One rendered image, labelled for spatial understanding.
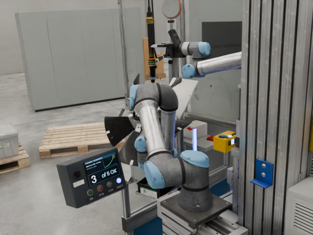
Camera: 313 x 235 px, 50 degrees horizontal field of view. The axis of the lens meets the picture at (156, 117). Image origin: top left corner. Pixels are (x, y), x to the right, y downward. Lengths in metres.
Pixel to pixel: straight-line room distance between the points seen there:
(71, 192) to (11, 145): 3.36
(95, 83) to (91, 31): 1.13
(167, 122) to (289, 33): 0.78
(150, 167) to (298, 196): 0.54
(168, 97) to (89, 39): 6.07
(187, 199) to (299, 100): 0.60
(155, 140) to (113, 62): 6.43
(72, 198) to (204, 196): 0.55
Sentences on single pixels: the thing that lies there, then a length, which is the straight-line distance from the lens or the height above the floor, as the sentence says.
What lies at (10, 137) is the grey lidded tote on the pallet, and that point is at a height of 0.41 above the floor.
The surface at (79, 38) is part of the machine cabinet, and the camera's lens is 7.56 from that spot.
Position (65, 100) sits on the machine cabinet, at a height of 0.18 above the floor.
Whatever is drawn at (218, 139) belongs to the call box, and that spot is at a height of 1.06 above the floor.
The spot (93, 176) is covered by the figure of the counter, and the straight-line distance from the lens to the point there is 1.50.
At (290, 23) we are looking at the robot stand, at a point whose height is 1.78.
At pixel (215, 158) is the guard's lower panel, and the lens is 2.91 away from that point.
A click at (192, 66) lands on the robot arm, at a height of 1.56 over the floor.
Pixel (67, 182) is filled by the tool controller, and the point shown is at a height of 1.18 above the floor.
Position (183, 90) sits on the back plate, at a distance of 2.49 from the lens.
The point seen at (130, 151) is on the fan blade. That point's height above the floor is 1.00.
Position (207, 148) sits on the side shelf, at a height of 0.85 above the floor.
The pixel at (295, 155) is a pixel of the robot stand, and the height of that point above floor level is 1.34.
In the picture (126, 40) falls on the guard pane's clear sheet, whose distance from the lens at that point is 3.51.
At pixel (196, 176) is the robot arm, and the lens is 1.39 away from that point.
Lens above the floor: 1.82
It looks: 17 degrees down
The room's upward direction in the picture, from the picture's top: 3 degrees counter-clockwise
